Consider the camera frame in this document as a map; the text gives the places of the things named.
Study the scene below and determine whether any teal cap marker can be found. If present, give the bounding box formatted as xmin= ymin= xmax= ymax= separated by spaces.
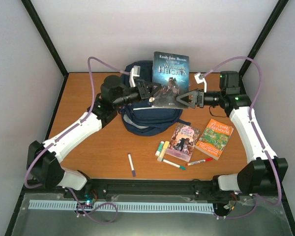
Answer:
xmin=162 ymin=159 xmax=186 ymax=170

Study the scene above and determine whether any orange Treehouse book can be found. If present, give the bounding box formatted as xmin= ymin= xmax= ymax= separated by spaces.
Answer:
xmin=195 ymin=119 xmax=234 ymax=160

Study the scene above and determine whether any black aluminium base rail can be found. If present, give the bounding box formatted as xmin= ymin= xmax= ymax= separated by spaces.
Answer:
xmin=22 ymin=178 xmax=285 ymax=205

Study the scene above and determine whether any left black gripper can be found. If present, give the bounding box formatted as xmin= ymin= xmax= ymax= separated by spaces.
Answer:
xmin=114 ymin=81 xmax=162 ymax=108

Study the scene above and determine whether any small circuit board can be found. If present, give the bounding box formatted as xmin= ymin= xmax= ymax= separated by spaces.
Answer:
xmin=82 ymin=193 xmax=98 ymax=206

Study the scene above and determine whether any purple cap marker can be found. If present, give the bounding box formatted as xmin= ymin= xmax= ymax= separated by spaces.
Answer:
xmin=128 ymin=153 xmax=136 ymax=177

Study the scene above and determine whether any navy blue backpack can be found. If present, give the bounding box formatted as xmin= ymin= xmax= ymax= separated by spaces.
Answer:
xmin=87 ymin=60 xmax=191 ymax=136

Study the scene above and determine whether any right black frame post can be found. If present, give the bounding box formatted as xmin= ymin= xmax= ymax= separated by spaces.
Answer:
xmin=237 ymin=0 xmax=290 ymax=77

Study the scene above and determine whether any left black frame post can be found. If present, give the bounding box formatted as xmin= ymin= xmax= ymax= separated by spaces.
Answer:
xmin=21 ymin=0 xmax=69 ymax=77

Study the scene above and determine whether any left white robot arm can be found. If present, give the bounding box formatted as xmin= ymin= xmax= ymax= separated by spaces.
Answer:
xmin=27 ymin=75 xmax=161 ymax=198

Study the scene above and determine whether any dark Wuthering Heights book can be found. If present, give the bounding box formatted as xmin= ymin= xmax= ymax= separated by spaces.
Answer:
xmin=152 ymin=51 xmax=190 ymax=109

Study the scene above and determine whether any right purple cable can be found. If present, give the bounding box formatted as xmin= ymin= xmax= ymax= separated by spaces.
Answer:
xmin=204 ymin=56 xmax=283 ymax=219

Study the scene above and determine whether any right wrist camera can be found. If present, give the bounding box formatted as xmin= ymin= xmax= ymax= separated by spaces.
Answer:
xmin=194 ymin=72 xmax=207 ymax=93

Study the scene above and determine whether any light blue cable duct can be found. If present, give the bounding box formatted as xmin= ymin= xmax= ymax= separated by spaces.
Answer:
xmin=28 ymin=200 xmax=214 ymax=214

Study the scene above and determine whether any pink Taming Shrew book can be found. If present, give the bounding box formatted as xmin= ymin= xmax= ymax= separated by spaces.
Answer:
xmin=166 ymin=123 xmax=201 ymax=162

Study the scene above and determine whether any red cap marker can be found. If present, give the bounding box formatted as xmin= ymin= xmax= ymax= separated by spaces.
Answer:
xmin=186 ymin=157 xmax=213 ymax=166

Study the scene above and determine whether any yellow highlighter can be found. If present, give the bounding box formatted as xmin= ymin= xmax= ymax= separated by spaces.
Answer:
xmin=157 ymin=141 xmax=170 ymax=162

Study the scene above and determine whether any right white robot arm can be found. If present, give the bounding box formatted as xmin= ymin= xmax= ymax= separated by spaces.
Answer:
xmin=176 ymin=71 xmax=288 ymax=198

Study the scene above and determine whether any green white glue stick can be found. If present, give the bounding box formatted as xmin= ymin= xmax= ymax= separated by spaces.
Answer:
xmin=155 ymin=141 xmax=165 ymax=156

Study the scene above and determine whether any black frame post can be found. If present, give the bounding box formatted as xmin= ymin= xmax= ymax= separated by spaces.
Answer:
xmin=237 ymin=0 xmax=290 ymax=77
xmin=21 ymin=0 xmax=69 ymax=77

